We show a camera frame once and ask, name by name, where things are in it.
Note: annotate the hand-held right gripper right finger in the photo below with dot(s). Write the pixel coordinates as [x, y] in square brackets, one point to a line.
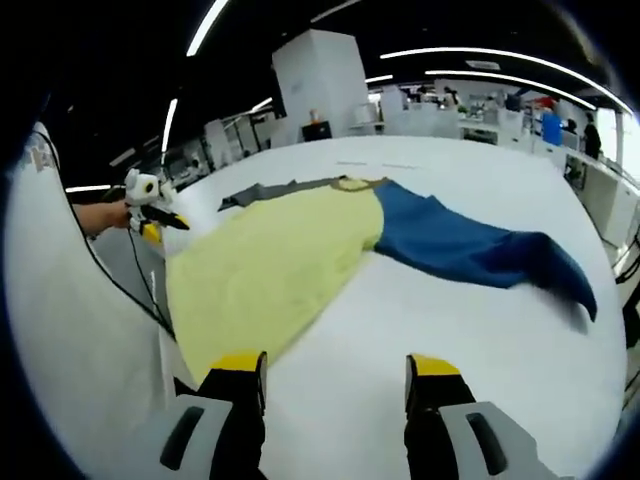
[450, 435]

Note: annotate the small black cabinet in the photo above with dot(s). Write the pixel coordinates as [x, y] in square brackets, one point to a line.
[317, 131]

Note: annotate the person's white shirt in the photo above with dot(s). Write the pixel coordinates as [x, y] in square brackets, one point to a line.
[75, 325]

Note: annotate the white square pillar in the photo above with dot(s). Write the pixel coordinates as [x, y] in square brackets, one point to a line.
[322, 80]

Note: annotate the white template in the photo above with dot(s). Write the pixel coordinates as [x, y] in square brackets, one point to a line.
[350, 163]

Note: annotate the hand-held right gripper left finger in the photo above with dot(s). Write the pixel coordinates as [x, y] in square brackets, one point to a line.
[220, 430]

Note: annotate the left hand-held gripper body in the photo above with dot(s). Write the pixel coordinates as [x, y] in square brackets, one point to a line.
[145, 192]

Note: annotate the yellow black blue garment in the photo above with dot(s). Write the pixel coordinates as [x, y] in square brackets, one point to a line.
[280, 260]

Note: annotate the blue barrel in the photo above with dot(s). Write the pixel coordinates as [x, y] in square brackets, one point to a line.
[552, 129]

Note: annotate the white long counter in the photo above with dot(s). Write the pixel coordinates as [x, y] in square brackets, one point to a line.
[600, 195]

